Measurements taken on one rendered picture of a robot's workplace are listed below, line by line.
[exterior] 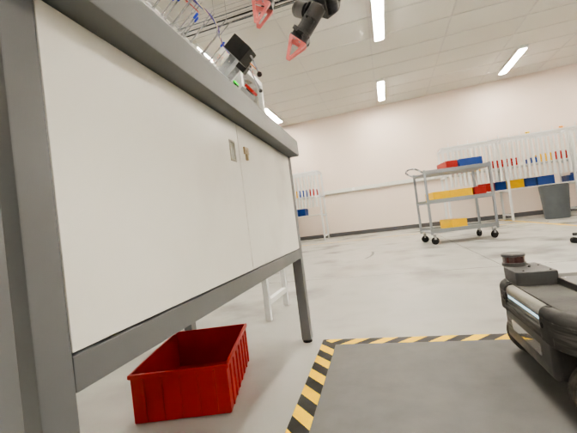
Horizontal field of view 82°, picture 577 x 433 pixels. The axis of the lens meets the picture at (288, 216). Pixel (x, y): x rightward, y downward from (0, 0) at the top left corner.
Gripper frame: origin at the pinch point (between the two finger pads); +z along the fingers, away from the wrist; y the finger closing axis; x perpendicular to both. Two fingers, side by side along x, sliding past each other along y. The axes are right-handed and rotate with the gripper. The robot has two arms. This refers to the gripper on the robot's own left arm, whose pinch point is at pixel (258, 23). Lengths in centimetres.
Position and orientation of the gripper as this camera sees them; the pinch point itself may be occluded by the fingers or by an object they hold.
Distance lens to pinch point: 138.9
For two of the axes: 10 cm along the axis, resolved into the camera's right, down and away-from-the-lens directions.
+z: -2.9, 9.3, 2.2
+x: 9.5, 3.0, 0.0
